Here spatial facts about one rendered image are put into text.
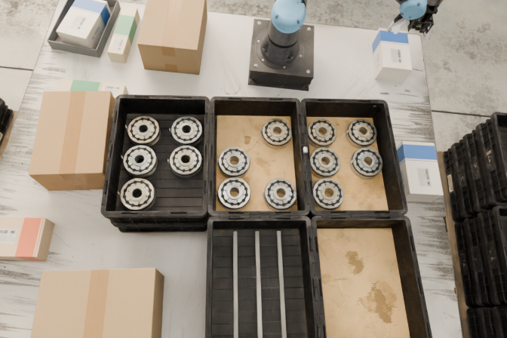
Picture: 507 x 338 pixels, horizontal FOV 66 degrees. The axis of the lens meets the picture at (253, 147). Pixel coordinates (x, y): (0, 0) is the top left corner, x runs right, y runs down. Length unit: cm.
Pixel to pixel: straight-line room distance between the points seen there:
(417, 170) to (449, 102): 133
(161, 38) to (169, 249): 76
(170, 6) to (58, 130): 63
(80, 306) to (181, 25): 101
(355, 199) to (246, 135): 42
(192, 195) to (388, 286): 66
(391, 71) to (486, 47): 157
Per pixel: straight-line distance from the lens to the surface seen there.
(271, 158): 133
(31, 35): 288
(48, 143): 141
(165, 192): 128
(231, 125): 137
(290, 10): 142
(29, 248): 141
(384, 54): 172
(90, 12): 177
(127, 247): 139
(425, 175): 152
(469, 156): 218
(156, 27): 158
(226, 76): 163
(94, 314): 119
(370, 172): 136
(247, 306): 122
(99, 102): 143
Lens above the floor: 204
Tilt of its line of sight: 65 degrees down
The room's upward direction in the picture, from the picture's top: 11 degrees clockwise
